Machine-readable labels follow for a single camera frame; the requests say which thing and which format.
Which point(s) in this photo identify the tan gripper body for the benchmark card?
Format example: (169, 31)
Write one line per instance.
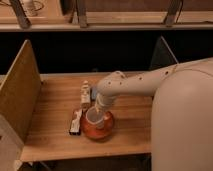
(101, 106)

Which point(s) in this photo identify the white ceramic cup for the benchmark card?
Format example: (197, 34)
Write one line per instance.
(95, 117)

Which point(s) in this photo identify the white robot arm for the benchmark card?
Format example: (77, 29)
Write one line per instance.
(181, 115)

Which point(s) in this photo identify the blue rectangular block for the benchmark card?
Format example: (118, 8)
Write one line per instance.
(93, 93)

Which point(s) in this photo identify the small white bottle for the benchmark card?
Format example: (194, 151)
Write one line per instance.
(85, 95)

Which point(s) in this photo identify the orange round bowl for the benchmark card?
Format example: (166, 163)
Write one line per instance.
(95, 134)

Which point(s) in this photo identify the flat candy bar package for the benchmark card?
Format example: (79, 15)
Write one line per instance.
(75, 123)

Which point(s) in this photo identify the left wooden side panel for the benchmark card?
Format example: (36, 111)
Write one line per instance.
(18, 93)

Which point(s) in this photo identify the right dark side panel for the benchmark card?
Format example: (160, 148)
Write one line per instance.
(162, 55)

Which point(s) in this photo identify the wooden back shelf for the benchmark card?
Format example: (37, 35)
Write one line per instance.
(104, 15)

